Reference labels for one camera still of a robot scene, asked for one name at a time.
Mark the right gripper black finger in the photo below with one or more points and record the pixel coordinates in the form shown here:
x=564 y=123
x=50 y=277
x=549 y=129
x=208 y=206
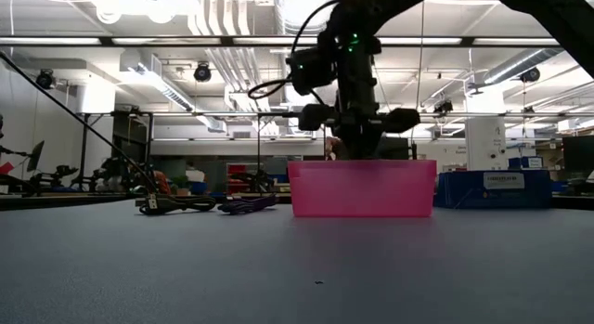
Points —
x=373 y=145
x=353 y=145

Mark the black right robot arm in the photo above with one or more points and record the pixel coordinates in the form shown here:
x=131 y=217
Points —
x=557 y=13

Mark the person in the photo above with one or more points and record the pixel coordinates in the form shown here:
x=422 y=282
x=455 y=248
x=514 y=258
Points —
x=333 y=150

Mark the black computer monitor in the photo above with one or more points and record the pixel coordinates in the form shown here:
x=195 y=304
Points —
x=399 y=148
x=580 y=154

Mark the pink plastic bin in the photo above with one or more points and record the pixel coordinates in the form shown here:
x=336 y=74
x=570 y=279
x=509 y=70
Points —
x=325 y=189

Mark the black round ceiling fixture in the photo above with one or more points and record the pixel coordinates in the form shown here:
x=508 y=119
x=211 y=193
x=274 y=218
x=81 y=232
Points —
x=530 y=74
x=45 y=78
x=202 y=72
x=443 y=107

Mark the blue bin with white label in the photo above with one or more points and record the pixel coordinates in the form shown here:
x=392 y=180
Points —
x=464 y=191

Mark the white pillar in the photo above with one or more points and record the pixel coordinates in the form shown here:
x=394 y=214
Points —
x=485 y=145

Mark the red storage boxes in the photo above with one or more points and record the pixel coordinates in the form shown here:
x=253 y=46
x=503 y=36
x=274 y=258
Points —
x=236 y=175

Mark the small blue box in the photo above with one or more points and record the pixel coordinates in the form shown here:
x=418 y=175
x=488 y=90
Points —
x=524 y=163

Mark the white bag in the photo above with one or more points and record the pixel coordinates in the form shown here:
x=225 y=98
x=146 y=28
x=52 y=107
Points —
x=195 y=176

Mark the distant black equipment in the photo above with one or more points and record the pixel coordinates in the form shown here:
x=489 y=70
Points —
x=55 y=175

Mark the tilted dark screen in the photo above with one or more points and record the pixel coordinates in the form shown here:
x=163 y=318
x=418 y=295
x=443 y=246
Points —
x=36 y=156

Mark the red flat object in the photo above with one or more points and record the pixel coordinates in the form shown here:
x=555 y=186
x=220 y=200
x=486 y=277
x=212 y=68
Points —
x=5 y=168

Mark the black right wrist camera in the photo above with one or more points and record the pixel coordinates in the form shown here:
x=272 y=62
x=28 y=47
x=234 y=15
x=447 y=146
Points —
x=311 y=68

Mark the black metal frame stand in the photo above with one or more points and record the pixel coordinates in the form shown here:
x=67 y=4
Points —
x=85 y=147
x=259 y=147

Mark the silver ventilation duct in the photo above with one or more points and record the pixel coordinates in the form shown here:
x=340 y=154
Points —
x=301 y=13

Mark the black overhead frame bar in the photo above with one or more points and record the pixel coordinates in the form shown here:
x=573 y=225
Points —
x=185 y=41

